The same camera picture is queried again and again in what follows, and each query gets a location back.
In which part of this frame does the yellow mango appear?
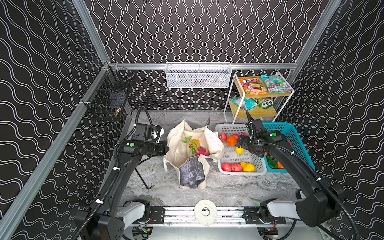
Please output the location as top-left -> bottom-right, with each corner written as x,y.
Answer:
241,162 -> 256,173

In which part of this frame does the white plastic fruit basket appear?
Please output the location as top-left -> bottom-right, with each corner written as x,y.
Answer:
216,124 -> 267,176

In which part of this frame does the black wire wall basket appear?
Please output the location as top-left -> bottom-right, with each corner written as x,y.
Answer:
85,65 -> 137,123

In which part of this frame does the red apple back left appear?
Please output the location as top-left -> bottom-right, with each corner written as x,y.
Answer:
219,133 -> 228,142

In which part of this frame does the green candy bag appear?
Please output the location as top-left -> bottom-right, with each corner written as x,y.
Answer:
255,98 -> 276,109

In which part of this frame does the black hex key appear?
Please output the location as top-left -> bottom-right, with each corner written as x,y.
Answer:
135,169 -> 155,190

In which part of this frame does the orange bell pepper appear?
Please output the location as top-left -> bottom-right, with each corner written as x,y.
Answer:
277,162 -> 285,170

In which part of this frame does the white round disc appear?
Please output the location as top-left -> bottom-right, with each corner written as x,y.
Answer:
194,200 -> 218,226

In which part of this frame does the orange tangerine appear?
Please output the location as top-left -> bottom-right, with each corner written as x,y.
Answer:
226,136 -> 238,147

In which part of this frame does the yellow lemon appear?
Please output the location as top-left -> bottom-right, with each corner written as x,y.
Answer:
235,147 -> 245,155

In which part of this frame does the white wooden two-tier shelf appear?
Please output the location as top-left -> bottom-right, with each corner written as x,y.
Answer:
225,72 -> 295,123

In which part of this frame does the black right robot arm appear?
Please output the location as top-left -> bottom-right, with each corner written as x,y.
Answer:
237,117 -> 360,240

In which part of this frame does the red apple front left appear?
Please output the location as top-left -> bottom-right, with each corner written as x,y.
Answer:
221,163 -> 232,172

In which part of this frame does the red apple front middle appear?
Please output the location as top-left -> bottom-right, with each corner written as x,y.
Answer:
231,163 -> 243,172

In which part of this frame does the teal plastic vegetable basket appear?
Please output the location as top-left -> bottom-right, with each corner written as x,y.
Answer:
263,122 -> 315,170

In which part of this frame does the white wire wall basket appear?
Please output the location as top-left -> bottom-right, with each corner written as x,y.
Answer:
165,62 -> 232,89

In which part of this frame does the green bell pepper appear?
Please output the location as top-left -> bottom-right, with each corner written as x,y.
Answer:
268,160 -> 279,169

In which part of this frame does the cream canvas grocery bag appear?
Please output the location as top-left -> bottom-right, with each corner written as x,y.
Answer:
164,120 -> 224,189

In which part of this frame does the orange snack bag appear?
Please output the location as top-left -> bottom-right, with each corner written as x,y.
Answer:
239,76 -> 268,95

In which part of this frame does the green pink snack bag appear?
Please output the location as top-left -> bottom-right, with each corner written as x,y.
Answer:
261,76 -> 294,94

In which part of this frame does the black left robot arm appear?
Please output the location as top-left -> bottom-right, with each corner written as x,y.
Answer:
73,140 -> 169,240

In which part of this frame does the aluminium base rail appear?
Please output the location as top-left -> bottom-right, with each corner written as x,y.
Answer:
119,205 -> 331,240

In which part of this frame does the teal white snack bag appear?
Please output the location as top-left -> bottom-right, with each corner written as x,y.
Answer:
230,97 -> 258,111

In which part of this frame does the pink dragon fruit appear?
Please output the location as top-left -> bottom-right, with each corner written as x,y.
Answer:
196,147 -> 210,156

